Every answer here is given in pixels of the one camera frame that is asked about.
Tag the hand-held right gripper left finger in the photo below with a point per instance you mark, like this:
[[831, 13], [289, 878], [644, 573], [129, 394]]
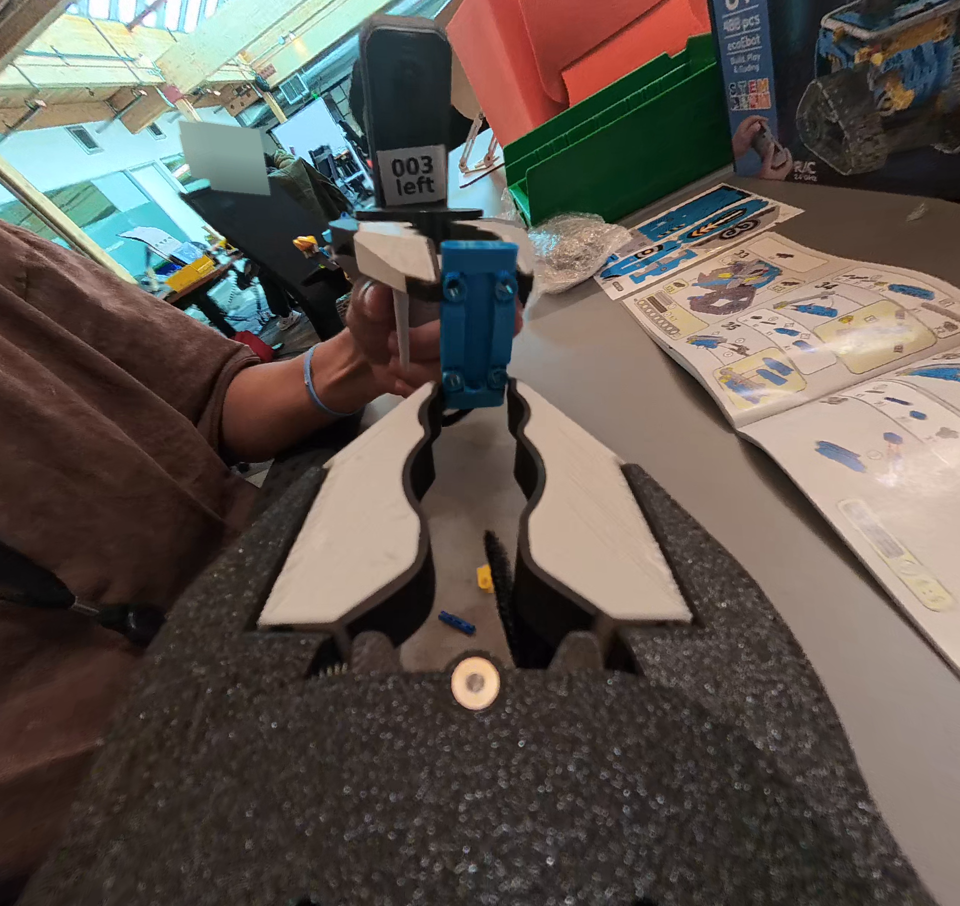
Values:
[[337, 546]]

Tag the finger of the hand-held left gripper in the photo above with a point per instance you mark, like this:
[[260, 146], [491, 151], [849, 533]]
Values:
[[397, 257], [510, 235]]

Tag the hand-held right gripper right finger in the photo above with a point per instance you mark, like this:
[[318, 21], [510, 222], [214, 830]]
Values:
[[607, 546]]

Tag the blue block piece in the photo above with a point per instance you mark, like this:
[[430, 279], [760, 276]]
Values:
[[472, 321]]

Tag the blue pin piece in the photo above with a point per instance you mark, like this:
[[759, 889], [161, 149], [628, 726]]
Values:
[[456, 621]]

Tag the grey desk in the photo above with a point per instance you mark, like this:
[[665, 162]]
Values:
[[600, 411]]

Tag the person's left hand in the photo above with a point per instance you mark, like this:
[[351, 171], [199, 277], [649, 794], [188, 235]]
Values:
[[375, 336]]

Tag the small bubble wrap bag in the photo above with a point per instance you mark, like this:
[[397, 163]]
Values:
[[577, 246]]

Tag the tan wooden chair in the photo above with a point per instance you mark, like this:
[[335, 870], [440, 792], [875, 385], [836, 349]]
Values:
[[476, 141]]

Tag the small yellow connector piece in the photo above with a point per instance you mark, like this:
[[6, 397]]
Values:
[[486, 578]]

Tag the green plastic bin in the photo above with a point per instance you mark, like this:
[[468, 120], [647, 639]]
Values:
[[622, 148]]

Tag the blue wrist band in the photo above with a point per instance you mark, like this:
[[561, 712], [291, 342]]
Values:
[[309, 385]]

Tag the blue white printed sheet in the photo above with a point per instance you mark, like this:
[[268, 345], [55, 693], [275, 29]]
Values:
[[697, 238]]

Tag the instruction booklet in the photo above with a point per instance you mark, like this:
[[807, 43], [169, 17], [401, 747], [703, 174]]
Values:
[[825, 366]]

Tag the toy set product box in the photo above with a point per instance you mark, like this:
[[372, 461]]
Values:
[[862, 81]]

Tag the small clear plastic scrap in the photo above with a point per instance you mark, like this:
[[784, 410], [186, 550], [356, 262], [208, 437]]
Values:
[[917, 211]]

